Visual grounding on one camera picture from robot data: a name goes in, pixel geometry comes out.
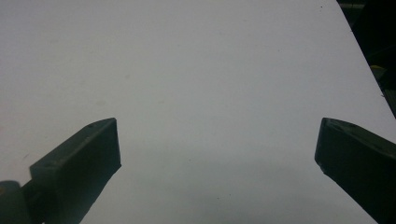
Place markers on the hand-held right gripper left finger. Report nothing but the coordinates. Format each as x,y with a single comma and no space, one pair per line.
77,168

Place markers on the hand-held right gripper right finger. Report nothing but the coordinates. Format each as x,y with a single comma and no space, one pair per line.
358,158

